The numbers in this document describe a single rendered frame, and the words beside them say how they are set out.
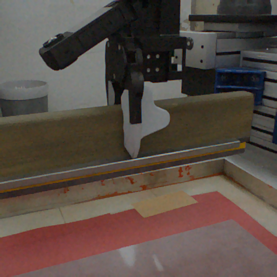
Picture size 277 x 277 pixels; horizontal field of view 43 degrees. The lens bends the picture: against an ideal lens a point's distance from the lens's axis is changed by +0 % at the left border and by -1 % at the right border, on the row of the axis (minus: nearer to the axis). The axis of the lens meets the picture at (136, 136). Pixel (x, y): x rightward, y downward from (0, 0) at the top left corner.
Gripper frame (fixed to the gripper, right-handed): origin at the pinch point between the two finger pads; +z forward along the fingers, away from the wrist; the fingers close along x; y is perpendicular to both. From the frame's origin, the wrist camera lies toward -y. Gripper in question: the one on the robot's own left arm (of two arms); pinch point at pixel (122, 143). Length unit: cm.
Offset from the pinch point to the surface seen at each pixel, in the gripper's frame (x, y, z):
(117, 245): -2.6, -2.0, 13.8
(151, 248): -5.1, 2.0, 13.8
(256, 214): -3.8, 21.2, 13.9
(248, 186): 2.9, 25.1, 13.0
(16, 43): 321, 12, 10
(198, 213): 0.2, 12.8, 13.9
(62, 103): 322, 52, 73
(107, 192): 10.5, 0.9, 12.8
